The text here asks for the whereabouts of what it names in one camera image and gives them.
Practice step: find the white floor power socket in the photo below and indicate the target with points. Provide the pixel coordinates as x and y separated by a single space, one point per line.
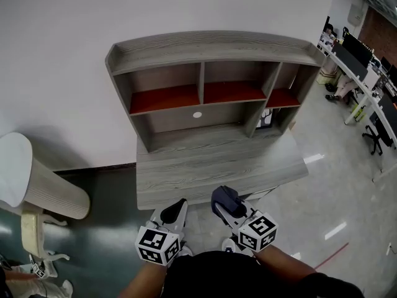
388 248

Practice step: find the white round pedestal table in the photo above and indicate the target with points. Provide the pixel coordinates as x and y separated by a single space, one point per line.
49 188

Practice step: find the grey wood-grain shelf unit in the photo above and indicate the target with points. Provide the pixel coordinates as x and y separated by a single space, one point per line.
211 46

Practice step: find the long white office desk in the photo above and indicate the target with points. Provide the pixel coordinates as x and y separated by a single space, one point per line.
363 85

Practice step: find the large black monitor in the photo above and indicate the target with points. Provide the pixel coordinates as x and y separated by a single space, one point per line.
358 48

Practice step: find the white wall electrical box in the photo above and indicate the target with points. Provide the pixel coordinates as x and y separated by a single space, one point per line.
355 14

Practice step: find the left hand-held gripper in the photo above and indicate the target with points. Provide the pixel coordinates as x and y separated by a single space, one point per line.
156 245

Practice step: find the ornate curved-leg chair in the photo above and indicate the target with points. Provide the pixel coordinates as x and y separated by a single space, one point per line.
31 234

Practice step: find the white drawer unit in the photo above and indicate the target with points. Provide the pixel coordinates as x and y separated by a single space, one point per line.
263 193

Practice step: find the person's left white shoe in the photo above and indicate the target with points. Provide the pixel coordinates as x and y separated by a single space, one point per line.
185 251

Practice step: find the black desk divider panel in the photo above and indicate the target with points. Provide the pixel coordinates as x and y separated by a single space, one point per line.
349 61
387 110

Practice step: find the framed tree picture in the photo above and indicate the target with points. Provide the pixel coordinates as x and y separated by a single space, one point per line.
264 119

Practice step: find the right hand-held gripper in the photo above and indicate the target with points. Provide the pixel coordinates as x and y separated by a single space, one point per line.
257 231

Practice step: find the black office chair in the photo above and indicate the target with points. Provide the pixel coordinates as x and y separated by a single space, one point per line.
380 137

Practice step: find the bright green bag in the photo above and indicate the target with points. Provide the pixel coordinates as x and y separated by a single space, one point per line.
359 113

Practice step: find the person's left forearm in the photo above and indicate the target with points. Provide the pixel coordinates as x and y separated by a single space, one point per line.
142 279

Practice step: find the person's black shirt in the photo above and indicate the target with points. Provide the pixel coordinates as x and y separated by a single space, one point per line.
223 275

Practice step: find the dark blue cloth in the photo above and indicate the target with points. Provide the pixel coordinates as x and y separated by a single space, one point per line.
223 197

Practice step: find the person's right white shoe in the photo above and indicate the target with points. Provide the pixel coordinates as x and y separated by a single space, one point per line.
229 245

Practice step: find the person's right forearm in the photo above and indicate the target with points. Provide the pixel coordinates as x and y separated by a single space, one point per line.
282 265

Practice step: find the person's white shoe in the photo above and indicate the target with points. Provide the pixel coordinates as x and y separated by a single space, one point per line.
185 251
229 245

